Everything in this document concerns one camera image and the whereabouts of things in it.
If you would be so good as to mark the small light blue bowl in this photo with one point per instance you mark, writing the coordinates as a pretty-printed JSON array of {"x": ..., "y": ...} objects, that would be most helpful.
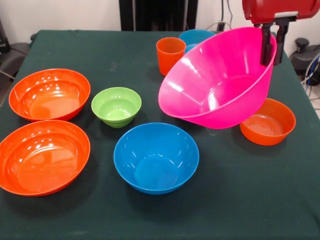
[{"x": 195, "y": 37}]

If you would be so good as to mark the green bowl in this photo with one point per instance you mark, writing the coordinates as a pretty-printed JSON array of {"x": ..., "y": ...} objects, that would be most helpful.
[{"x": 115, "y": 117}]

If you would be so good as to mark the small orange bowl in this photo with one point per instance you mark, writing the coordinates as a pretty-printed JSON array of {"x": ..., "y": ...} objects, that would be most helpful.
[{"x": 270, "y": 136}]

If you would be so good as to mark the orange cup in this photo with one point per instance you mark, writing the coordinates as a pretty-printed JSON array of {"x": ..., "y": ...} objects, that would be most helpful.
[{"x": 167, "y": 60}]

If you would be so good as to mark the large pink bowl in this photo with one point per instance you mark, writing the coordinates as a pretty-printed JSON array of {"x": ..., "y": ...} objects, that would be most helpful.
[{"x": 220, "y": 82}]

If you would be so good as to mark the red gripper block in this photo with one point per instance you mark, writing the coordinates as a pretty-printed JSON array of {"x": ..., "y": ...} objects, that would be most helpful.
[{"x": 275, "y": 7}]

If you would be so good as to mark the grey pedestal foot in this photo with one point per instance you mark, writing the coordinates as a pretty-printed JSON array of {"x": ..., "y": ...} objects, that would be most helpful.
[
  {"x": 12, "y": 57},
  {"x": 303, "y": 56}
]

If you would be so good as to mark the large light blue bowl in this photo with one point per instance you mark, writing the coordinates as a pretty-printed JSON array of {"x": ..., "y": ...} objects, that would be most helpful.
[{"x": 155, "y": 172}]

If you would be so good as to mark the large orange bowl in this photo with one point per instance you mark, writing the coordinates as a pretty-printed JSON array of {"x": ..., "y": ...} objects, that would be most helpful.
[
  {"x": 50, "y": 100},
  {"x": 42, "y": 162}
]

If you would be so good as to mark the dark green table cloth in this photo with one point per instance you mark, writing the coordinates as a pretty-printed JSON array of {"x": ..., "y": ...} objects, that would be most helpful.
[{"x": 237, "y": 187}]

